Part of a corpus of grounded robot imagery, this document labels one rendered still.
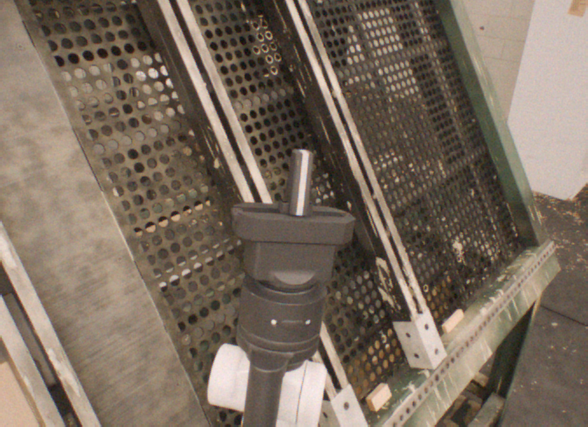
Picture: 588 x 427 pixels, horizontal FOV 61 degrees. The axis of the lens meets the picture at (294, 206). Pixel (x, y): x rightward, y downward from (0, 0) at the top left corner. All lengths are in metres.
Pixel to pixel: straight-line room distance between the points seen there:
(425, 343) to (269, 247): 0.82
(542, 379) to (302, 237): 2.28
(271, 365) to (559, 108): 3.71
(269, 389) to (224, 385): 0.07
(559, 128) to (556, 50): 0.55
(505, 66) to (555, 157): 1.74
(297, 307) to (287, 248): 0.06
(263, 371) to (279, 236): 0.13
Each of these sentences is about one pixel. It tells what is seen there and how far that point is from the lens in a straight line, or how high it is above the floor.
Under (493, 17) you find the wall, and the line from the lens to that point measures 5.66.
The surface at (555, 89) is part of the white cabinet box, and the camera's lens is 4.05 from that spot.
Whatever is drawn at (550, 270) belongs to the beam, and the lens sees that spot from 1.86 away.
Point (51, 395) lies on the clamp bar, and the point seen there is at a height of 1.27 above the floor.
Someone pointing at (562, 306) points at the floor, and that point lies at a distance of 3.14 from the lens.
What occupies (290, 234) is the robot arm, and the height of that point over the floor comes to 1.58.
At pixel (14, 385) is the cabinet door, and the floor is 1.27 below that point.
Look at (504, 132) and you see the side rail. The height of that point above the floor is 1.24.
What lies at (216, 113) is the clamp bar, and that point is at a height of 1.53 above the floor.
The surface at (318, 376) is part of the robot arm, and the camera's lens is 0.55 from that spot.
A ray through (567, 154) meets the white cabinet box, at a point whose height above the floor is 0.35.
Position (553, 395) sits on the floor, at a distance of 2.64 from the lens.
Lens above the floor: 1.84
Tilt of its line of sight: 30 degrees down
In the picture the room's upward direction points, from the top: straight up
